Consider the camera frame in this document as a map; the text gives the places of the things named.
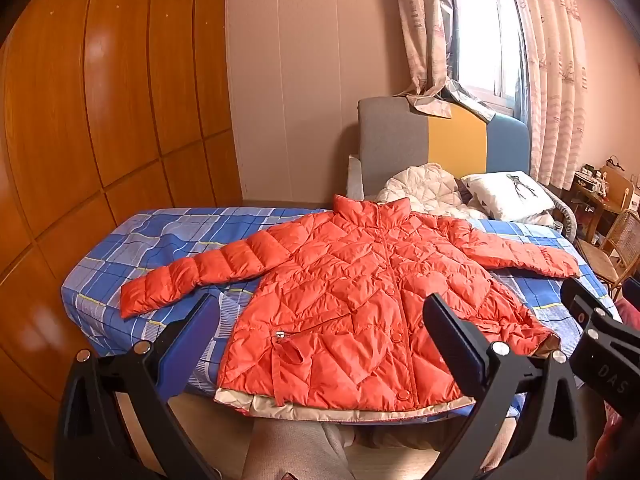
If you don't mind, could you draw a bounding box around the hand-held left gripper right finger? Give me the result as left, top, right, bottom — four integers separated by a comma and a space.
422, 292, 586, 480

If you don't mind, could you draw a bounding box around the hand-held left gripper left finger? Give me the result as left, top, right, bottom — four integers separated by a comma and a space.
52, 292, 222, 480

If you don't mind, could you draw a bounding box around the orange quilted down jacket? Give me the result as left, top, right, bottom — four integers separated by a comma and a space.
120, 194, 582, 423

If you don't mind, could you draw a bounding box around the rattan chair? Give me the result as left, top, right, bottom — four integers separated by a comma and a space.
575, 209, 640, 286

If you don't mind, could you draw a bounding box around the cluttered wooden desk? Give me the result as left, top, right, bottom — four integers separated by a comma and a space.
570, 160, 640, 241

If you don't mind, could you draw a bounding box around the bed with blue plaid sheet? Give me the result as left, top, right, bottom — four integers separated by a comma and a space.
61, 207, 623, 421

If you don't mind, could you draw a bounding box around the white printed pillow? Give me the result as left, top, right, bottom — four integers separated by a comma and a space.
460, 171, 557, 223

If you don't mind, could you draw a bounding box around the person's leg in grey pants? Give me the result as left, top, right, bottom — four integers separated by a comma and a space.
244, 417, 357, 480

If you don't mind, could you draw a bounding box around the grey yellow blue headboard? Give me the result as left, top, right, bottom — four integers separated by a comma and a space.
357, 96, 532, 201

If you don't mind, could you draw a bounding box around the beige patterned curtain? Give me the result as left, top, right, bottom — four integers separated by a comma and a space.
515, 0, 588, 191
391, 0, 496, 121

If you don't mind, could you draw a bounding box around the wooden wardrobe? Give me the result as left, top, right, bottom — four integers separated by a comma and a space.
0, 0, 243, 411

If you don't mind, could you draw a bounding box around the window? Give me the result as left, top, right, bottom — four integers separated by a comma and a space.
447, 0, 531, 111

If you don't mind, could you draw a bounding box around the grey bed guard rail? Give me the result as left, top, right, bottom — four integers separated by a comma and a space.
547, 185, 581, 241

